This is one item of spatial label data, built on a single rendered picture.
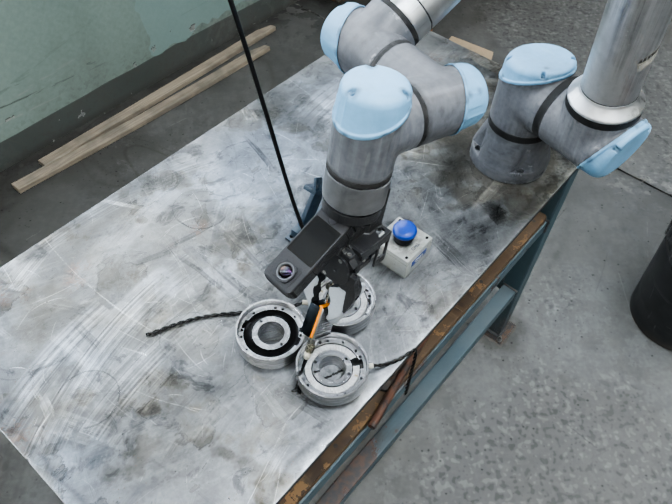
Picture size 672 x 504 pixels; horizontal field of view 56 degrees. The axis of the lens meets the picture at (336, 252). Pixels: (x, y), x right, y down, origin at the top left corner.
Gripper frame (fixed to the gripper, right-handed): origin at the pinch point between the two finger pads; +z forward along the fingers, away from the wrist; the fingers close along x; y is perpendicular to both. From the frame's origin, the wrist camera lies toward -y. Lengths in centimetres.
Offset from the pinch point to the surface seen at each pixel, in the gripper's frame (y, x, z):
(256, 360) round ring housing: -7.2, 4.4, 9.1
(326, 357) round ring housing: 0.3, -2.3, 8.8
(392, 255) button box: 20.5, 2.1, 4.7
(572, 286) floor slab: 118, -15, 75
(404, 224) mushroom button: 23.7, 3.2, 0.6
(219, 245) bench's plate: 5.1, 26.5, 11.1
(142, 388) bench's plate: -19.8, 14.6, 14.5
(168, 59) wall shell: 99, 165, 74
